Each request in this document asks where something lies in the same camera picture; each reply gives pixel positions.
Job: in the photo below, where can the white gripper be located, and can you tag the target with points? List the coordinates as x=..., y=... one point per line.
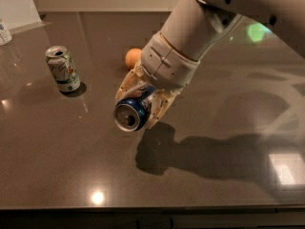
x=167, y=66

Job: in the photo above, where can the blue pepsi can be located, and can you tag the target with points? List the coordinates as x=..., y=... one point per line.
x=132, y=112

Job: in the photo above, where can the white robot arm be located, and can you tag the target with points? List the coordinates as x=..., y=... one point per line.
x=195, y=25

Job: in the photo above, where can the green white soda can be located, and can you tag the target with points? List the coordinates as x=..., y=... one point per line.
x=59, y=60

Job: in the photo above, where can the orange fruit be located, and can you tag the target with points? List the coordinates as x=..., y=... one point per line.
x=132, y=56

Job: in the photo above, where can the white container at left edge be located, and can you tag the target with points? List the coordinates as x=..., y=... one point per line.
x=5, y=36

